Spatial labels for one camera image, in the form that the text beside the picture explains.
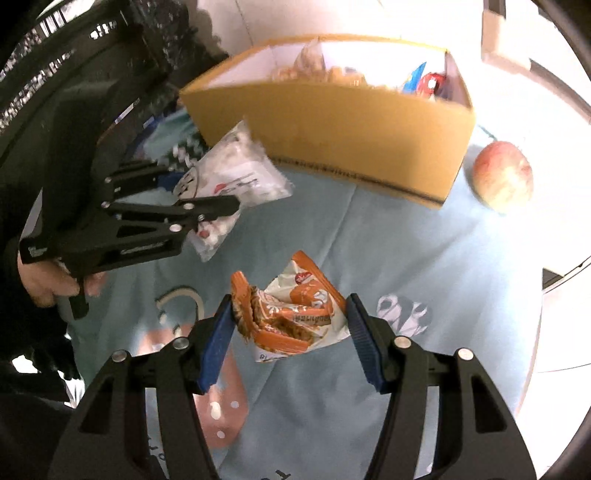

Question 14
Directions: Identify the red yellow apple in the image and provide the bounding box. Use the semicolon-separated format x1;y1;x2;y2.
471;141;535;214

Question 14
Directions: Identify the clear pastry bag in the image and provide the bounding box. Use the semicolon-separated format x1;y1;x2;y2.
272;39;370;88

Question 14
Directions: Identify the white puffed snack packet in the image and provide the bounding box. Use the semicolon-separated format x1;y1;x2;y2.
173;121;295;264

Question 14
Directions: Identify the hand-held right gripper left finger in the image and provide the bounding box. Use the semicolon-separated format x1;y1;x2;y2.
48;293;236;480

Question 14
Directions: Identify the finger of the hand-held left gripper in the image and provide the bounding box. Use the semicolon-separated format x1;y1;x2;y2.
99;194;243;232
104;159;181;195

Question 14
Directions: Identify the yellow cardboard box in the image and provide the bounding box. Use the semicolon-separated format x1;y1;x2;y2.
178;34;477;210

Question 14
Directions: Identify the light blue printed blanket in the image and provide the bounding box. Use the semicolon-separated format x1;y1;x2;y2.
65;111;546;480

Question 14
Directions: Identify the person's left hand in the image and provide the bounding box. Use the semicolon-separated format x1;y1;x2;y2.
16;254;110;308

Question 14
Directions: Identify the dark carved wooden furniture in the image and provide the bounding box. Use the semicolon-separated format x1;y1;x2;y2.
0;0;232;195

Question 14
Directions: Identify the blue snack packet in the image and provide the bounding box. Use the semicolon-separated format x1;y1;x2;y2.
401;62;428;93

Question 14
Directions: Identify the orange white snack packet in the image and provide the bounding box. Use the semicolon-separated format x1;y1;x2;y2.
230;250;348;364

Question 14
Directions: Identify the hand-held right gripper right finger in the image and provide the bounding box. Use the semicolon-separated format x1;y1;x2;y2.
344;293;539;480

